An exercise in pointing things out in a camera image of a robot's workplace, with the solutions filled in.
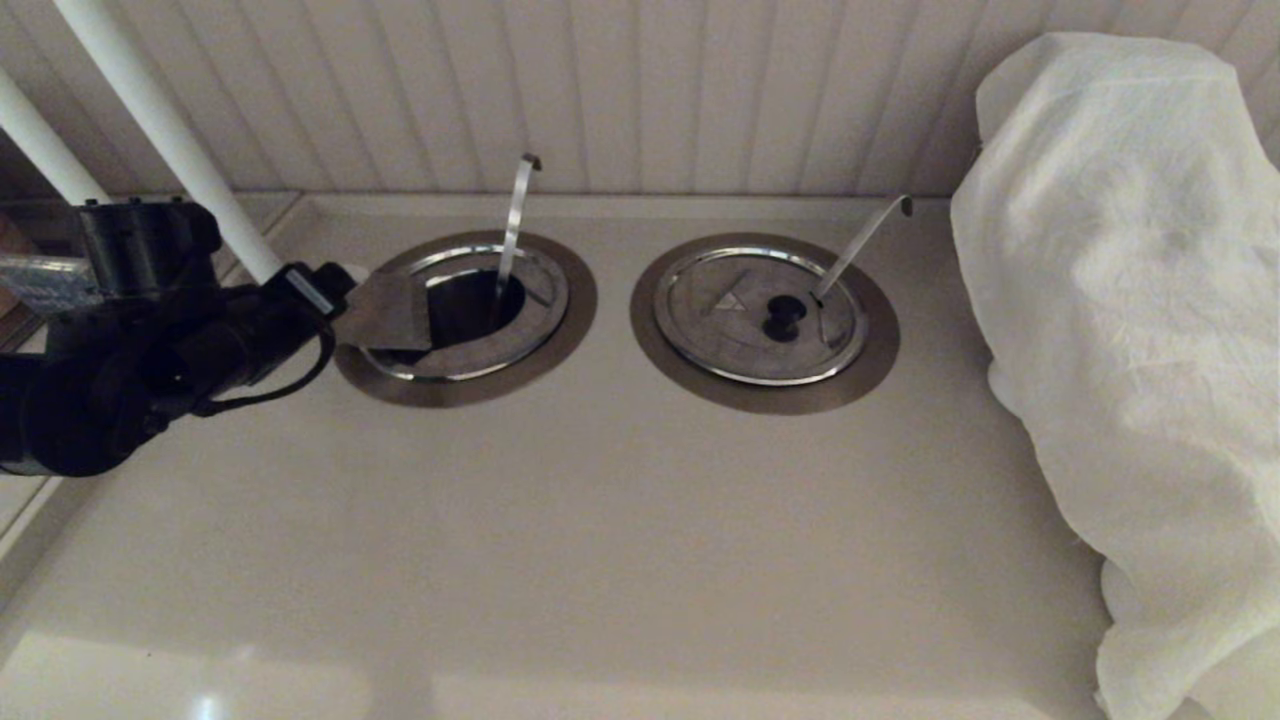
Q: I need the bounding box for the steel inset pot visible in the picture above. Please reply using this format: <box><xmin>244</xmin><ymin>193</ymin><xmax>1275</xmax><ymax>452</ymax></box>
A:
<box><xmin>395</xmin><ymin>270</ymin><xmax>528</xmax><ymax>366</ymax></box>

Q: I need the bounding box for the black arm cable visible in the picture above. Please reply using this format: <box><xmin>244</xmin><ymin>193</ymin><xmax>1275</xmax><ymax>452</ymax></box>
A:
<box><xmin>195</xmin><ymin>300</ymin><xmax>336</xmax><ymax>416</ymax></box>

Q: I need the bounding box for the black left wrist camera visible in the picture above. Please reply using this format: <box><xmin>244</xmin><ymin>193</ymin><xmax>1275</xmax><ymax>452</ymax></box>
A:
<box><xmin>78</xmin><ymin>198</ymin><xmax>223</xmax><ymax>301</ymax></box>

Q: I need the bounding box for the white round pole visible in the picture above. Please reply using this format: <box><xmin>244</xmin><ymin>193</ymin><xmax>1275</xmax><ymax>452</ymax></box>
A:
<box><xmin>0</xmin><ymin>70</ymin><xmax>111</xmax><ymax>206</ymax></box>
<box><xmin>55</xmin><ymin>0</ymin><xmax>286</xmax><ymax>286</ymax></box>

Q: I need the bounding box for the round steel lid black knob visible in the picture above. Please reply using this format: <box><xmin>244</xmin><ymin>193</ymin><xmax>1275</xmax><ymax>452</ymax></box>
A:
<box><xmin>335</xmin><ymin>246</ymin><xmax>571</xmax><ymax>384</ymax></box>
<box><xmin>653</xmin><ymin>246</ymin><xmax>869</xmax><ymax>387</ymax></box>

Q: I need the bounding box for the white draped cloth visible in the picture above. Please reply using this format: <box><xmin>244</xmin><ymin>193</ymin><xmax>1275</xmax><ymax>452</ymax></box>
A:
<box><xmin>950</xmin><ymin>32</ymin><xmax>1280</xmax><ymax>720</ymax></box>

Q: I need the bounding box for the steel ladle hooked handle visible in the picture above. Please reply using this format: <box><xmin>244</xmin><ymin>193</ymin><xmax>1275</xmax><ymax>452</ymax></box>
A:
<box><xmin>812</xmin><ymin>194</ymin><xmax>913</xmax><ymax>301</ymax></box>
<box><xmin>490</xmin><ymin>153</ymin><xmax>543</xmax><ymax>326</ymax></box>

